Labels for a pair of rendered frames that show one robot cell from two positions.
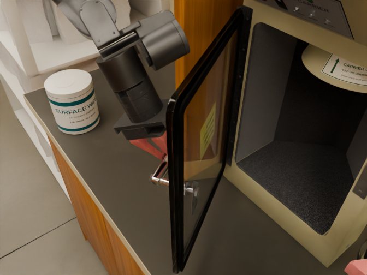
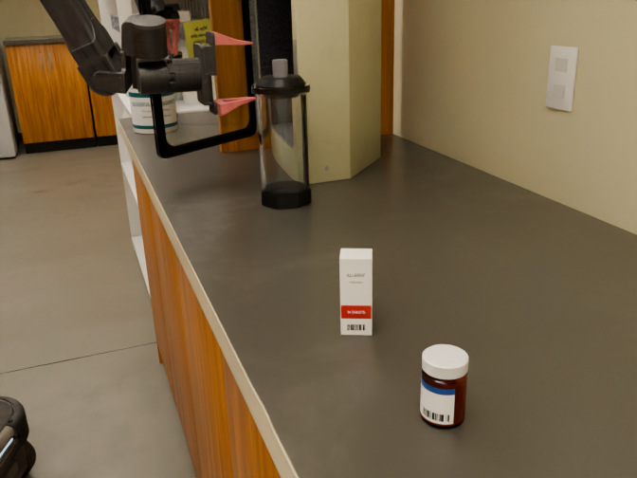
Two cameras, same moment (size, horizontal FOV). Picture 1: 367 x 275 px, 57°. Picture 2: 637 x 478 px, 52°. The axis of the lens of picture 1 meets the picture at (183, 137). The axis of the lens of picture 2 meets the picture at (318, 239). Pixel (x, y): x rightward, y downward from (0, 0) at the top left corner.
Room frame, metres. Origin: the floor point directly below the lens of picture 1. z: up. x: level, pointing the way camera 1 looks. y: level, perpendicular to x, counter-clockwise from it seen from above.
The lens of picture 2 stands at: (-0.93, -0.72, 1.33)
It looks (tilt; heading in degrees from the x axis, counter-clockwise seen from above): 21 degrees down; 17
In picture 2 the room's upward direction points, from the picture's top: 2 degrees counter-clockwise
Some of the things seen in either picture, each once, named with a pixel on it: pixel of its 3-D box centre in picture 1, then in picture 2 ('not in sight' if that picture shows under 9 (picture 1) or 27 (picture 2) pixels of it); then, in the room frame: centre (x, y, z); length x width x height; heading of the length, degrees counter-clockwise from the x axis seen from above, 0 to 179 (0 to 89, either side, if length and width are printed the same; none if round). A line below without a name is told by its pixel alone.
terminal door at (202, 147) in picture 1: (206, 148); (202, 58); (0.44, -0.04, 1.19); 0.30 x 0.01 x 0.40; 158
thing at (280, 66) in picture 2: not in sight; (281, 78); (0.22, -0.30, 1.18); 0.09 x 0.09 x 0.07
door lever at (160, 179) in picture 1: (175, 167); not in sight; (0.38, 0.01, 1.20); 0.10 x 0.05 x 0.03; 158
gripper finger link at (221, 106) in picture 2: not in sight; (229, 92); (0.17, -0.22, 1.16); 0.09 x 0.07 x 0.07; 127
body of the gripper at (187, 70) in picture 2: not in sight; (188, 75); (0.13, -0.16, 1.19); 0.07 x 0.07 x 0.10; 37
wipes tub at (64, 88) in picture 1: (73, 101); (153, 104); (0.81, 0.32, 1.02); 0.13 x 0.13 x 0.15
